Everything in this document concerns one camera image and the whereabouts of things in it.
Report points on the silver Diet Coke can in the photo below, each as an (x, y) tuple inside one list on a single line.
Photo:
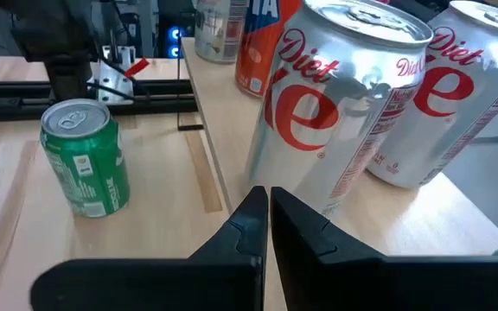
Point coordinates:
[(469, 99), (340, 108)]

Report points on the red Fanta strawberry can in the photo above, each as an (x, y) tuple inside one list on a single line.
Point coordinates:
[(257, 47)]

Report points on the white orange Celsius can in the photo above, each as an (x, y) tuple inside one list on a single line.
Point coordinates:
[(218, 30)]

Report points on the black device blue light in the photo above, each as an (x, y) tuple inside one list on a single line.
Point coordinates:
[(175, 33)]

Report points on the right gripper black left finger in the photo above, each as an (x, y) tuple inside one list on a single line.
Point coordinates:
[(154, 287)]

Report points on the silver metal bracket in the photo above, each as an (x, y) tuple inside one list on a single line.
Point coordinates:
[(110, 82)]

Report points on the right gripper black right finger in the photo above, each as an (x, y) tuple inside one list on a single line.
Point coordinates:
[(404, 285)]

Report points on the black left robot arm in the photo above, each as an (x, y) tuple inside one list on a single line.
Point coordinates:
[(59, 43)]

